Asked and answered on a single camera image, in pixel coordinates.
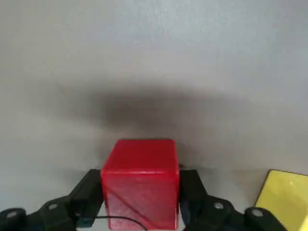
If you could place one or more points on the yellow cube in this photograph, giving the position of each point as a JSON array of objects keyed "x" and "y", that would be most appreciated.
[{"x": 286, "y": 192}]

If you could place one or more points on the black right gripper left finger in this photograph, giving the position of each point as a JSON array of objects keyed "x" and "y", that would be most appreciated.
[{"x": 60, "y": 211}]

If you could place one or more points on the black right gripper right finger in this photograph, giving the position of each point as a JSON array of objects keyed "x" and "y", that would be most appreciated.
[{"x": 211, "y": 216}]

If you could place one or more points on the red cube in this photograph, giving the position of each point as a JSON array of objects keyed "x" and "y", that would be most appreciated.
[{"x": 142, "y": 183}]

